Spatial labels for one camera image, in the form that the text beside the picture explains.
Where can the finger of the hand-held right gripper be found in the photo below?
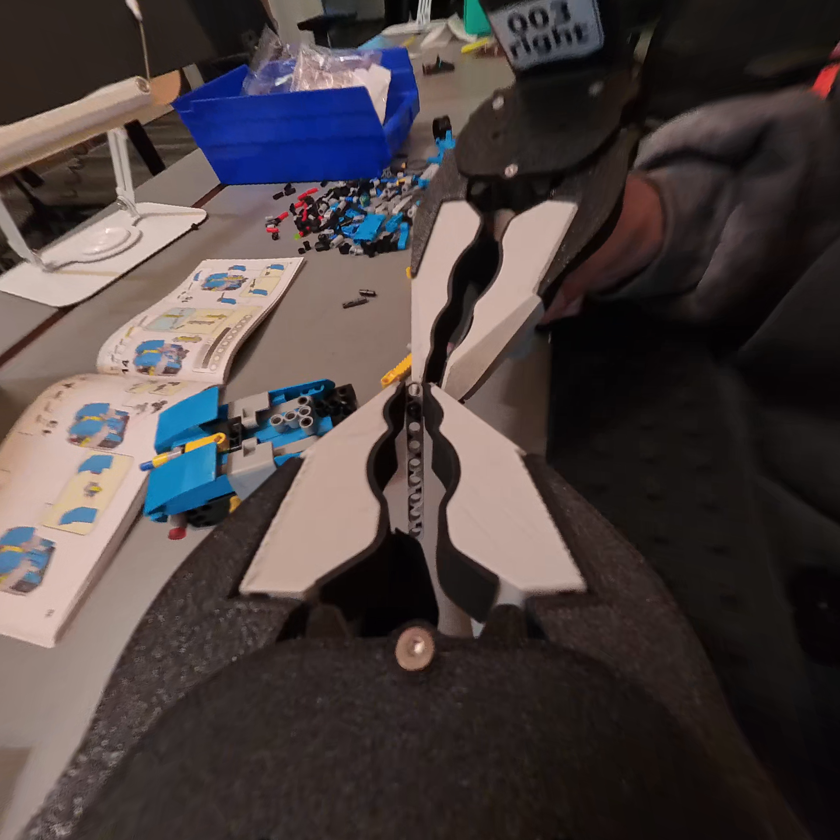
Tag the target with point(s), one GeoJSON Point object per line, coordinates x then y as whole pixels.
{"type": "Point", "coordinates": [433, 262]}
{"type": "Point", "coordinates": [525, 262]}

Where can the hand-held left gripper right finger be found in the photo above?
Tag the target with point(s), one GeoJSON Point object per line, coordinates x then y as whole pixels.
{"type": "Point", "coordinates": [512, 525]}

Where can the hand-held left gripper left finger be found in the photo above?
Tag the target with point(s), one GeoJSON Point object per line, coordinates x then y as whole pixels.
{"type": "Point", "coordinates": [315, 525]}

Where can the long grey perforated beam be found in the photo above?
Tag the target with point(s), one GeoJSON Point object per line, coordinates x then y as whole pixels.
{"type": "Point", "coordinates": [415, 459]}

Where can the blue brick toy car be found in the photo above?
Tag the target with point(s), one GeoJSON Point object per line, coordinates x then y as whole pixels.
{"type": "Point", "coordinates": [197, 472]}

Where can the person's right forearm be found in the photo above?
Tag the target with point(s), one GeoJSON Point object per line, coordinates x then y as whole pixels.
{"type": "Point", "coordinates": [735, 197]}

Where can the grey desk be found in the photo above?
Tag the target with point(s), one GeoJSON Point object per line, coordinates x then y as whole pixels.
{"type": "Point", "coordinates": [315, 328]}

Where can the person's right hand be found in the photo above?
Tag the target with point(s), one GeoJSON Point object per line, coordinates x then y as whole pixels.
{"type": "Point", "coordinates": [630, 229]}

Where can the pile of loose bricks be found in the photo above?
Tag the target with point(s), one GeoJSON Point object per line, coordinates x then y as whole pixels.
{"type": "Point", "coordinates": [361, 216]}

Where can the dark grey connector pin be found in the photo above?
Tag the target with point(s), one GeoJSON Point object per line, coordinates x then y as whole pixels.
{"type": "Point", "coordinates": [354, 302]}

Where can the teal green plastic bin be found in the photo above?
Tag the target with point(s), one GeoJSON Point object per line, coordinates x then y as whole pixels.
{"type": "Point", "coordinates": [476, 16]}

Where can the black perforated chair seat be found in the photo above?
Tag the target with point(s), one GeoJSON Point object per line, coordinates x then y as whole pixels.
{"type": "Point", "coordinates": [656, 426]}

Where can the blue plastic bin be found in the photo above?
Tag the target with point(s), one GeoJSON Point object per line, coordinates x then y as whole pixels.
{"type": "Point", "coordinates": [295, 138]}

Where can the clear bags in bin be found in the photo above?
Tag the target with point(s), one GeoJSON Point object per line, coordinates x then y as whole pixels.
{"type": "Point", "coordinates": [315, 72]}

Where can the open instruction booklet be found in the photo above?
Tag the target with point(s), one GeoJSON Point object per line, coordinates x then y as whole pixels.
{"type": "Point", "coordinates": [98, 426]}

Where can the orange safety vest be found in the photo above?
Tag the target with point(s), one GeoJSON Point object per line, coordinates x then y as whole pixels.
{"type": "Point", "coordinates": [827, 79]}

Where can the person's dark grey clothing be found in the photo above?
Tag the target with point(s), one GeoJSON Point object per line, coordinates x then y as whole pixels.
{"type": "Point", "coordinates": [794, 367]}

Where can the white laptop stand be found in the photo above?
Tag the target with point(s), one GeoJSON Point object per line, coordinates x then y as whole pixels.
{"type": "Point", "coordinates": [98, 243]}

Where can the black partition panel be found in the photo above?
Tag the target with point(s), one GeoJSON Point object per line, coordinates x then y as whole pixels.
{"type": "Point", "coordinates": [65, 39]}

